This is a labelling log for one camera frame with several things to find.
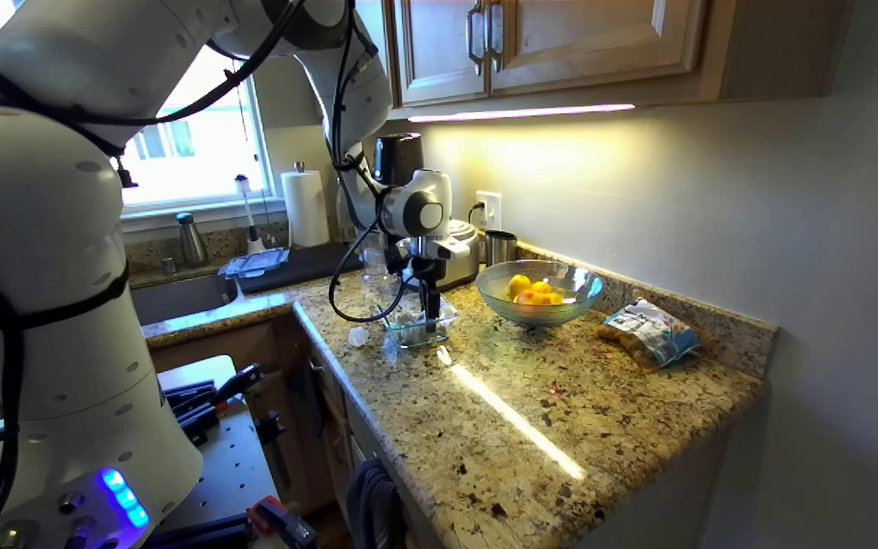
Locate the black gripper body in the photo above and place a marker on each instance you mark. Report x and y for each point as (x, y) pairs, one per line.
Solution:
(418, 259)

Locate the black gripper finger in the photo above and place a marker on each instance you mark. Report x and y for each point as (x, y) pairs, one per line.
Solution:
(432, 300)

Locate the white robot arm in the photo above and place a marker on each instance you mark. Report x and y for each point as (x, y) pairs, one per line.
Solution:
(90, 450)

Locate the square glass bowl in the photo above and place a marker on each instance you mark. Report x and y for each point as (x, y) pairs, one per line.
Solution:
(414, 328)

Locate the garlic skin piece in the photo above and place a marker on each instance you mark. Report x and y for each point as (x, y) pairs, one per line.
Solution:
(358, 338)

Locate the round glass fruit bowl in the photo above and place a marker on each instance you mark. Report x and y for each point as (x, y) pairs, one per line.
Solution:
(581, 292)

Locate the dark metal cup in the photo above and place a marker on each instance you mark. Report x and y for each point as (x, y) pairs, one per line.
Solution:
(497, 245)

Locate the yellow lemon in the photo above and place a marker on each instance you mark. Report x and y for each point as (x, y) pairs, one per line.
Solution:
(516, 286)

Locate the orange fruit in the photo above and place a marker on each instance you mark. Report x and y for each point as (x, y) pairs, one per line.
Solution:
(539, 296)

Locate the black drying mat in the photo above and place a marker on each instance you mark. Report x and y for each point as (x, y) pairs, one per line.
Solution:
(281, 267)

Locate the paper towel roll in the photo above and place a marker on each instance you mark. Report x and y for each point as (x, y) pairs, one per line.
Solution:
(307, 207)

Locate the dish brush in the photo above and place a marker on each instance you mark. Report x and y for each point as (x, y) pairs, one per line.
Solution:
(254, 238)

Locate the wooden upper cabinets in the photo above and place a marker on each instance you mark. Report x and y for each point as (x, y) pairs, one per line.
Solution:
(504, 59)

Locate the dark hanging towel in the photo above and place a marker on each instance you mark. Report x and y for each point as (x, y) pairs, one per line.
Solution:
(376, 507)

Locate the snack bag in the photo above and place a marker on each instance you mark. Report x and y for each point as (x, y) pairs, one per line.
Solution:
(650, 330)

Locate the white wall outlet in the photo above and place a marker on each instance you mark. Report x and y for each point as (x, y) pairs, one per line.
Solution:
(492, 207)

